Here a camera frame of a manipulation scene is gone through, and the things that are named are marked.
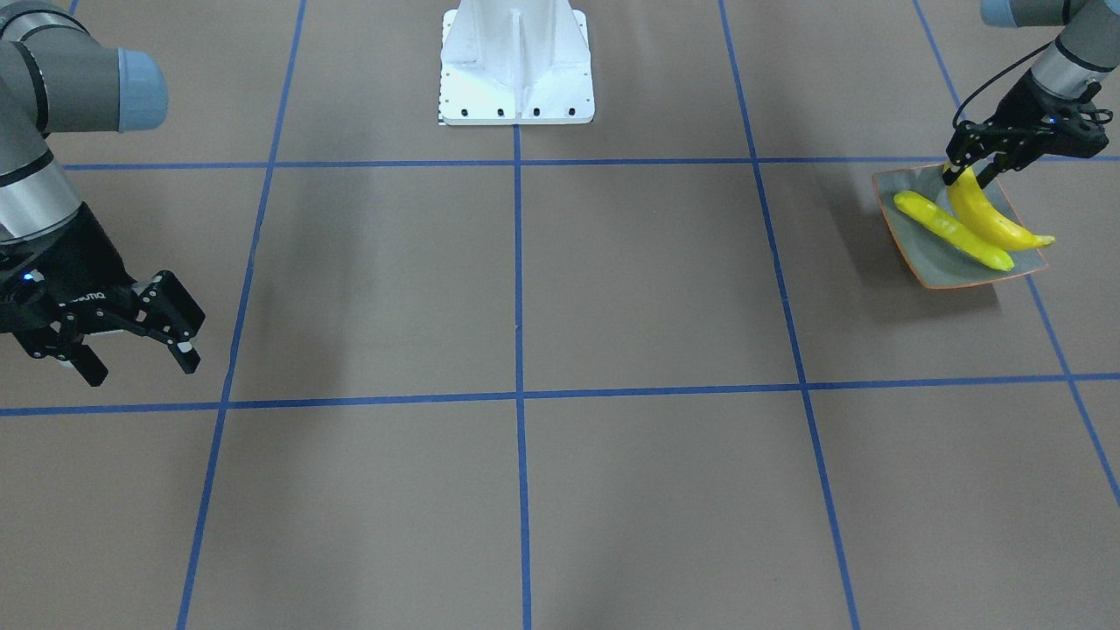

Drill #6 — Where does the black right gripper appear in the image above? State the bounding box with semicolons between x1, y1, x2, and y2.
1;203;207;387

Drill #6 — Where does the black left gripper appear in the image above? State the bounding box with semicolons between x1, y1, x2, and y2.
943;72;1113;189

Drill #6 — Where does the yellow banana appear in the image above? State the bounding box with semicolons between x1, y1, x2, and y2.
892;189;1015;271
944;167;1055;251

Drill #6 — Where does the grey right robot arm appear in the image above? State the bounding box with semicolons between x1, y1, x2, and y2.
1;1;205;387

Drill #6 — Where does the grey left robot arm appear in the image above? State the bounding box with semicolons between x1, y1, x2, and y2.
941;1;1119;188

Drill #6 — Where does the grey square plate orange rim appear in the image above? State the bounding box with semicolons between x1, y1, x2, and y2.
872;166;1047;290

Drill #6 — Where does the brown paper table mat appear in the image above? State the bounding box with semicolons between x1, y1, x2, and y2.
3;1;1119;629

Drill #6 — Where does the black braided cable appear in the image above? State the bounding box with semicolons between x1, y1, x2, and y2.
952;39;1051;132

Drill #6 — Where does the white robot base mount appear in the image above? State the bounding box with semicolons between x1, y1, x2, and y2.
437;1;596;126

